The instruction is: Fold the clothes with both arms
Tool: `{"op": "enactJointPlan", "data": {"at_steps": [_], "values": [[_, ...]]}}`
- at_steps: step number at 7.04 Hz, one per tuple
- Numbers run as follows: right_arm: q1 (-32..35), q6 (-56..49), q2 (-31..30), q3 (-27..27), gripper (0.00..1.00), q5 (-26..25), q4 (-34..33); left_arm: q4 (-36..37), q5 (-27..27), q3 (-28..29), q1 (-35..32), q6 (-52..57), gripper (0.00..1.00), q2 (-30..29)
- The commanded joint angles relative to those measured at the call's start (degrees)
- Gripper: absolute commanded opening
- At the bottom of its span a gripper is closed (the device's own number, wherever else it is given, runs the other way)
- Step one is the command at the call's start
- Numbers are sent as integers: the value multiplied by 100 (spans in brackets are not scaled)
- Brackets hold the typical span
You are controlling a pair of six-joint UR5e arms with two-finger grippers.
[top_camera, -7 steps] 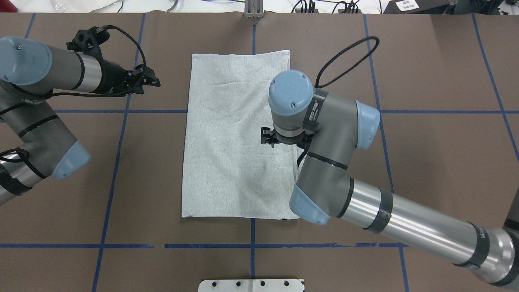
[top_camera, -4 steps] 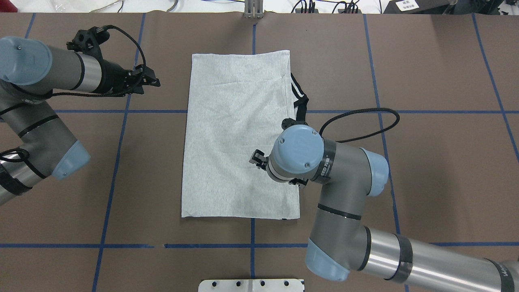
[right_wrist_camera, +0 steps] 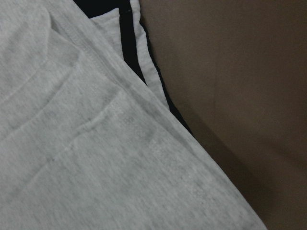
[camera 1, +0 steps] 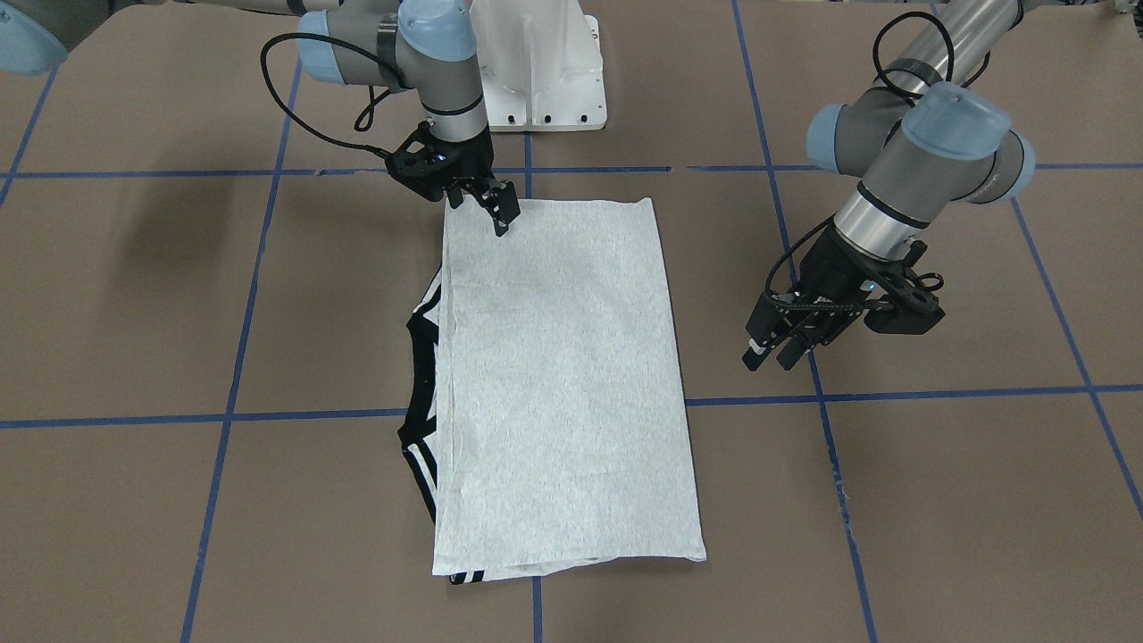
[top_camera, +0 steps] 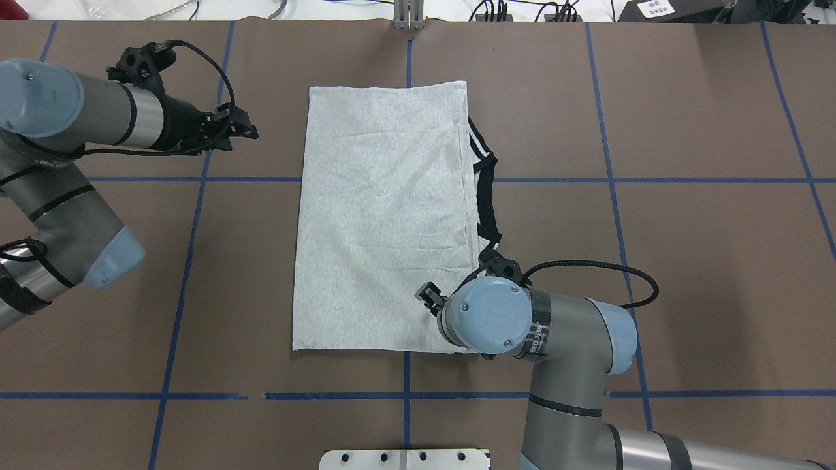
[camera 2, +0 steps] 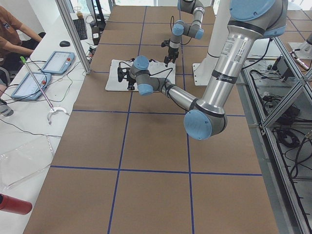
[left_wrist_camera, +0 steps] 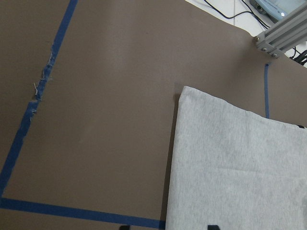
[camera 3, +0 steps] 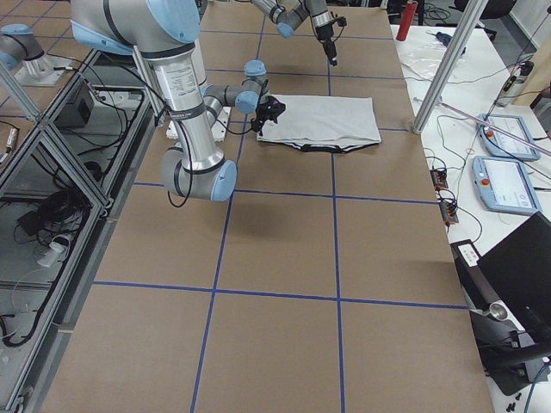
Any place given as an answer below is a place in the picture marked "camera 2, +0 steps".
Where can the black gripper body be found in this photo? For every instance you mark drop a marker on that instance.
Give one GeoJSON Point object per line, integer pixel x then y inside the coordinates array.
{"type": "Point", "coordinates": [172, 52]}
{"type": "Point", "coordinates": [131, 81]}

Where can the grey cartoon print t-shirt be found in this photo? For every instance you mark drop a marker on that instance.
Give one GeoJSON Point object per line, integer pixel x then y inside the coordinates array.
{"type": "Point", "coordinates": [156, 68]}

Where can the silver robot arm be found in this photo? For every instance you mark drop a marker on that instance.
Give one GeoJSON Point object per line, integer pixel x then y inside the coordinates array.
{"type": "Point", "coordinates": [246, 21]}
{"type": "Point", "coordinates": [180, 28]}

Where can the upper blue teach pendant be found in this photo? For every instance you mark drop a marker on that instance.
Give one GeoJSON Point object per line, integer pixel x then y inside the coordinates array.
{"type": "Point", "coordinates": [59, 62]}

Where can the blue teach pendant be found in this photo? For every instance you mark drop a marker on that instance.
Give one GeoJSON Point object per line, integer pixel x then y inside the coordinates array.
{"type": "Point", "coordinates": [59, 62]}
{"type": "Point", "coordinates": [28, 90]}

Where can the black computer mouse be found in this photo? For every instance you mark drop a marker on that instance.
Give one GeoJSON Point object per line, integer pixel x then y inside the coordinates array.
{"type": "Point", "coordinates": [64, 43]}

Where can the black keyboard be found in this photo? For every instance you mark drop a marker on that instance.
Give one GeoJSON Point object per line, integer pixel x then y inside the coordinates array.
{"type": "Point", "coordinates": [80, 27]}

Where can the lower blue teach pendant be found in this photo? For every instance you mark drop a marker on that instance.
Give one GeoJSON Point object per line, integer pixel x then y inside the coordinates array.
{"type": "Point", "coordinates": [28, 90]}

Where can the long reacher grabber tool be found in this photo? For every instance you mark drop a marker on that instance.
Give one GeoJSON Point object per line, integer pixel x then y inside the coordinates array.
{"type": "Point", "coordinates": [53, 109]}

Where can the seated person brown shirt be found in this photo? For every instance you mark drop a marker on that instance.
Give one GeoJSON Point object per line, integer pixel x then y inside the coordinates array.
{"type": "Point", "coordinates": [16, 40]}

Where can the clear plastic bag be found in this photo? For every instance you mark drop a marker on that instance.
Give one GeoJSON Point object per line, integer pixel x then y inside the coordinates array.
{"type": "Point", "coordinates": [25, 162]}

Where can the red cylindrical bottle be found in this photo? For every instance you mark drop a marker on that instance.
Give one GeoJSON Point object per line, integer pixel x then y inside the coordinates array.
{"type": "Point", "coordinates": [14, 205]}

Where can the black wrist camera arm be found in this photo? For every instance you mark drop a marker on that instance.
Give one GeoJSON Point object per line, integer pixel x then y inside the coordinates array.
{"type": "Point", "coordinates": [122, 74]}

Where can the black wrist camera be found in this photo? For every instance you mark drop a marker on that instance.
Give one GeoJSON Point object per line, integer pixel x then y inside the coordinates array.
{"type": "Point", "coordinates": [165, 43]}

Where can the grey aluminium frame post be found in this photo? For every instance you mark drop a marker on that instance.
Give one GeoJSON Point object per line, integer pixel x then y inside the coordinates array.
{"type": "Point", "coordinates": [68, 22]}

